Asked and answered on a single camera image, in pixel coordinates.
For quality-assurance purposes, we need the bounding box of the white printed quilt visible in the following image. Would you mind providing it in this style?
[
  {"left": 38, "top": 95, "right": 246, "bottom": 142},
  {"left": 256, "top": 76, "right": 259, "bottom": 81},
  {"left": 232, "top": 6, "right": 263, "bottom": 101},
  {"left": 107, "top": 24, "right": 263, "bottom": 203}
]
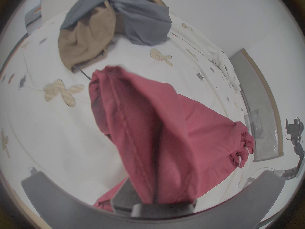
[{"left": 167, "top": 11, "right": 241, "bottom": 93}]

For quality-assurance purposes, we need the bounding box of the clear plastic box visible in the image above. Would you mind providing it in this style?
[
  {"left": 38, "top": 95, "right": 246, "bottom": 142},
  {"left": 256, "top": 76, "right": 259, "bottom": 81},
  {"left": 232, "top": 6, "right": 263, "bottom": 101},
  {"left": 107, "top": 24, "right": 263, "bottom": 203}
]
[{"left": 244, "top": 109, "right": 265, "bottom": 140}]

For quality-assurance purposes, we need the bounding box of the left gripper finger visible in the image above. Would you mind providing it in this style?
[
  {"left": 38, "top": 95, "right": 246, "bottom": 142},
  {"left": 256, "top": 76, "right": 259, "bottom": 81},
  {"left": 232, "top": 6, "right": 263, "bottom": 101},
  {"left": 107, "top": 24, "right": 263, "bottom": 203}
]
[{"left": 111, "top": 178, "right": 144, "bottom": 215}]

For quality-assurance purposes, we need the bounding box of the red shirt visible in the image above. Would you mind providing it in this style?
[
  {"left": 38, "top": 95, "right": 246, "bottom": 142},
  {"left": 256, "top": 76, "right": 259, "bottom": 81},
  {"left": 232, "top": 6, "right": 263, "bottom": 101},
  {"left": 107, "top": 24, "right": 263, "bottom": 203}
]
[{"left": 89, "top": 66, "right": 255, "bottom": 210}]

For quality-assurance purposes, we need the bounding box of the brown garment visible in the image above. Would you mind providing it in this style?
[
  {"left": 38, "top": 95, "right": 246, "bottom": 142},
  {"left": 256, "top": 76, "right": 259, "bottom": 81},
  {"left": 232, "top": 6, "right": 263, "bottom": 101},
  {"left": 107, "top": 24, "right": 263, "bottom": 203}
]
[{"left": 58, "top": 0, "right": 167, "bottom": 74}]

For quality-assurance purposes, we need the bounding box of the grey garment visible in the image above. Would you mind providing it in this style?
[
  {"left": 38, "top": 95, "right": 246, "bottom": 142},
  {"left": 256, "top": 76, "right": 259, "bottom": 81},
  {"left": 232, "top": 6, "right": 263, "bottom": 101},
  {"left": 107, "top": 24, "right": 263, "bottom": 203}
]
[{"left": 60, "top": 0, "right": 172, "bottom": 45}]

